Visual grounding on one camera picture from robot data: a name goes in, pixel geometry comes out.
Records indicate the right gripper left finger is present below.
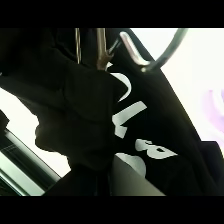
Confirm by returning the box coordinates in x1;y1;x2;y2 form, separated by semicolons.
43;165;111;197

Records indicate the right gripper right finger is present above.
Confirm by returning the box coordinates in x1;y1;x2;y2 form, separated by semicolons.
109;153;166;197

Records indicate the black shirt with white print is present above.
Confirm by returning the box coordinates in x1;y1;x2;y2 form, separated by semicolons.
0;27;224;197

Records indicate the silver frame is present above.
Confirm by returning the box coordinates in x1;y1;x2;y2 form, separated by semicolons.
0;129;62;197

